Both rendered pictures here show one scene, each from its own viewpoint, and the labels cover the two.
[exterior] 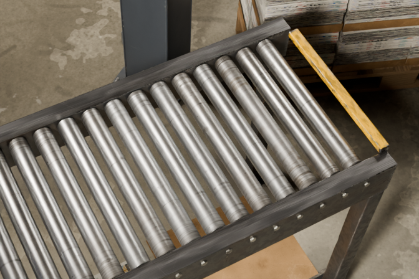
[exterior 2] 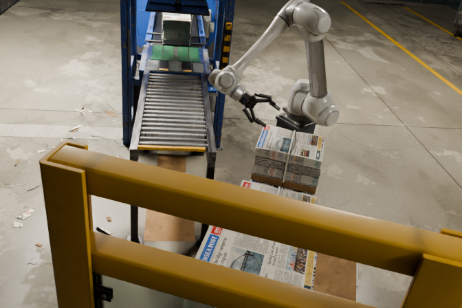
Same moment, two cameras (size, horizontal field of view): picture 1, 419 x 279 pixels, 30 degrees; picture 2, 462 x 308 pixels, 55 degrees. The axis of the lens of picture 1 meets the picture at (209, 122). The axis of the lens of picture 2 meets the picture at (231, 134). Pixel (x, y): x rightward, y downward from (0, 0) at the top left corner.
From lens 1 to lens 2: 3.49 m
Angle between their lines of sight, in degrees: 78
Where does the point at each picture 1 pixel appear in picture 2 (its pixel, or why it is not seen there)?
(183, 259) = (139, 107)
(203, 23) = not seen: hidden behind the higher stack
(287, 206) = (137, 125)
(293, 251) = (158, 238)
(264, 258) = (162, 228)
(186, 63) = (209, 127)
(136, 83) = (207, 117)
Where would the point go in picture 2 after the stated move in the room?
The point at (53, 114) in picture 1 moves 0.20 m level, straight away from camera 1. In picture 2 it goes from (206, 104) to (232, 108)
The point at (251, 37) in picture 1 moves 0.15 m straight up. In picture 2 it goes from (211, 142) to (212, 122)
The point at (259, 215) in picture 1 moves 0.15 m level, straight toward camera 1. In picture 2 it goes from (139, 120) to (124, 113)
